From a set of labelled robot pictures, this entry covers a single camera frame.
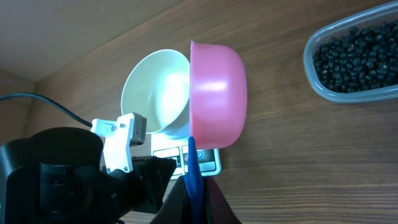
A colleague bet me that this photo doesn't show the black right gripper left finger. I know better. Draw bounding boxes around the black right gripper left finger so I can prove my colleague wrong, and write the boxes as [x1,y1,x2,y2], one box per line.
[150,177,190,224]

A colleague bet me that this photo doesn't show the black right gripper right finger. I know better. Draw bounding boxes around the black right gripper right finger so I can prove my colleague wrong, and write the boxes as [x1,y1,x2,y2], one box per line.
[202,177,241,224]

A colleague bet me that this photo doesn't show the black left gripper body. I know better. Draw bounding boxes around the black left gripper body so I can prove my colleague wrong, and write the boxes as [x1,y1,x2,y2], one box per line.
[93,156,177,224]

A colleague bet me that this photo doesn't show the pink scoop with blue handle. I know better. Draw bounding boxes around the pink scoop with blue handle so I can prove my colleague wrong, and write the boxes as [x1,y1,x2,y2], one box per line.
[184,42,248,223]

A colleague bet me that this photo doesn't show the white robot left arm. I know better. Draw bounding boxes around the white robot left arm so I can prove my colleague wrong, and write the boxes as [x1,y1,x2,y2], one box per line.
[1,128,176,224]

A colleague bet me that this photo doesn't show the white digital kitchen scale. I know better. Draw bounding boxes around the white digital kitchen scale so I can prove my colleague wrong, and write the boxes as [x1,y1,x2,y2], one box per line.
[151,133,222,179]

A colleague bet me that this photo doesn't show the white bowl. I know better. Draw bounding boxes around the white bowl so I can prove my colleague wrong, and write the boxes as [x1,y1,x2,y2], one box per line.
[121,49,190,138]

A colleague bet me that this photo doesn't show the clear plastic bean container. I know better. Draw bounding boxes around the clear plastic bean container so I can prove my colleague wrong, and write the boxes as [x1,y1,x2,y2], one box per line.
[303,1,397,103]

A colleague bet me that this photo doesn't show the pile of black beans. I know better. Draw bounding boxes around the pile of black beans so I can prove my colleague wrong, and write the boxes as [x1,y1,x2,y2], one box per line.
[313,21,397,93]

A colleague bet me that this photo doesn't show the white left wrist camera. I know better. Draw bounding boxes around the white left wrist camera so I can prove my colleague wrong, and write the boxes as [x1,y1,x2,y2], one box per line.
[91,113,147,173]

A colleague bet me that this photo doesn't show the black left camera cable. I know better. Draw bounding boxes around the black left camera cable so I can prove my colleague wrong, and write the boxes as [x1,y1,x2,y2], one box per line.
[0,92,93,128]

